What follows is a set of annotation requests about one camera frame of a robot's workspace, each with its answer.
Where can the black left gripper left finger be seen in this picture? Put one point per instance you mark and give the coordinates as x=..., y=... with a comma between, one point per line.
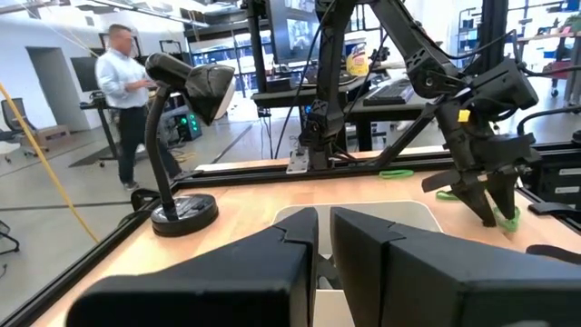
x=227, y=281

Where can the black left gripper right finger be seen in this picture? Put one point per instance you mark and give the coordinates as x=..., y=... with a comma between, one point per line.
x=431, y=281

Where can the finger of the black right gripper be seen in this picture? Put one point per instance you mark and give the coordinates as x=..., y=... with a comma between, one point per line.
x=479, y=202
x=505, y=193

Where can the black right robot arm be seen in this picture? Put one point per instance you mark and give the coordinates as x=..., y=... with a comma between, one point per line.
x=329, y=68

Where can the white plastic bin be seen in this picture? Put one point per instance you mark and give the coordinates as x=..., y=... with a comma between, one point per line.
x=386, y=213

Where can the red storage bin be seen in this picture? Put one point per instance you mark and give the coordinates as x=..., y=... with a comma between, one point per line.
x=558, y=70

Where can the yellow tape label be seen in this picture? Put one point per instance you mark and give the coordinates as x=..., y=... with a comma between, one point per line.
x=464, y=115

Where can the black table clamp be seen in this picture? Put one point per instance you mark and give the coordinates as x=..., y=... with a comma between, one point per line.
x=551, y=208

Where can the black box white labels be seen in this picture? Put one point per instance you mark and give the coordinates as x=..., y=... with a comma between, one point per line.
x=558, y=181

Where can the black gooseneck desk lamp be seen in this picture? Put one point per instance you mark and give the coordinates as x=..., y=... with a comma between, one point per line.
x=184, y=213

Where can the black keyboard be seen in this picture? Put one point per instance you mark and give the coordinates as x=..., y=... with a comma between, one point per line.
x=390, y=93

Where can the wooden-top side table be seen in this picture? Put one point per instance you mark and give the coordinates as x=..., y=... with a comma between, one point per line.
x=544, y=37

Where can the yellow wipes container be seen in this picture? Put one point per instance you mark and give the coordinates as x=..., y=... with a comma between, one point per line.
x=357, y=61

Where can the computer tower green lights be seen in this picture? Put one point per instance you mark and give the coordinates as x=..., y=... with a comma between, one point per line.
x=188, y=127

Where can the green potted plant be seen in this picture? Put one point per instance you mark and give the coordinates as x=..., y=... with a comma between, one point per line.
x=573, y=22

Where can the black computer desk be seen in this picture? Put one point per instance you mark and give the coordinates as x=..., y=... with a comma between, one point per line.
x=295, y=96

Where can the dark floor mat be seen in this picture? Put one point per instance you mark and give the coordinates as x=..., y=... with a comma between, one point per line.
x=91, y=159

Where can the black standing desk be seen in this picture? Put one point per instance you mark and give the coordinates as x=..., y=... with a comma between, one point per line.
x=106, y=131

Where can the black computer monitor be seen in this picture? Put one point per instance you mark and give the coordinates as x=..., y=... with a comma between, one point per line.
x=290, y=32

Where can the black chair base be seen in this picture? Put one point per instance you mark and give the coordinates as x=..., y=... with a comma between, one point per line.
x=13, y=243

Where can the cardboard box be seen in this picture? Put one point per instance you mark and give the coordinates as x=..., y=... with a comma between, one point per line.
x=52, y=135

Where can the black monitor pole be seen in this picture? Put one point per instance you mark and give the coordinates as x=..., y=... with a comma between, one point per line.
x=258, y=54

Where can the person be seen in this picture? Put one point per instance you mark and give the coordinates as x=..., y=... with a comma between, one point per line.
x=120, y=77

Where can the black desk monitor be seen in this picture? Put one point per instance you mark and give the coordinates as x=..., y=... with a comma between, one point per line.
x=84, y=72

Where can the grey office chair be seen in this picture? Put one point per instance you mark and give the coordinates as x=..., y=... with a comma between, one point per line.
x=11, y=113

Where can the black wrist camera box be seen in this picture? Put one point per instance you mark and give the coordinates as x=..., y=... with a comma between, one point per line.
x=508, y=88

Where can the black vertical frame post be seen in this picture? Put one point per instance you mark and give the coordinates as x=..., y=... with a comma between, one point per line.
x=492, y=27

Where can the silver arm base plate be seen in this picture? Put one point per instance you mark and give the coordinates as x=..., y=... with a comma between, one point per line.
x=297, y=161

